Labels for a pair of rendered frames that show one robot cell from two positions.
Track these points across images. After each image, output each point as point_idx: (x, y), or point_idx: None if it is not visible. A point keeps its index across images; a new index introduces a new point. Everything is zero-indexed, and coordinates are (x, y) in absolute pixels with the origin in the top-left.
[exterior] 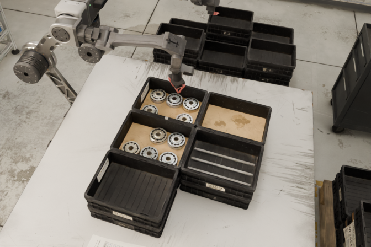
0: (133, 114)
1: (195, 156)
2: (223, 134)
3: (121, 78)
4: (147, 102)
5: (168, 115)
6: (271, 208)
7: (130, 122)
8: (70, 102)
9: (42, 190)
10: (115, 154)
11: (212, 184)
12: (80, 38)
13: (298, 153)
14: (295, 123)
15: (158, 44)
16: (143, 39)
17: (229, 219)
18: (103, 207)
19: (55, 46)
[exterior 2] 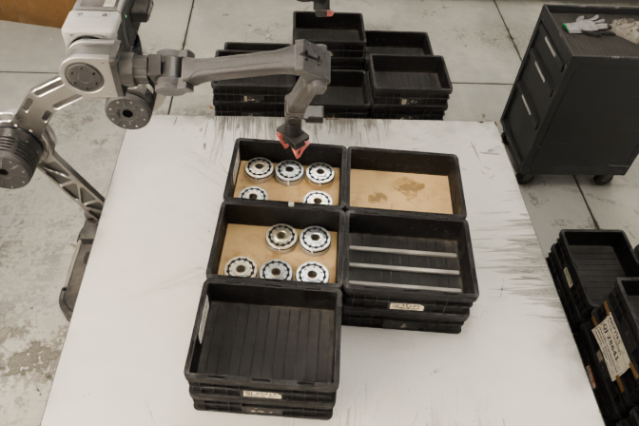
0: (228, 208)
1: (354, 261)
2: (395, 213)
3: (178, 152)
4: (243, 184)
5: (285, 200)
6: (497, 322)
7: (224, 223)
8: (88, 211)
9: (88, 382)
10: (220, 284)
11: (401, 302)
12: (125, 79)
13: (508, 222)
14: (487, 176)
15: (285, 66)
16: (253, 61)
17: (436, 356)
18: (223, 387)
19: (53, 110)
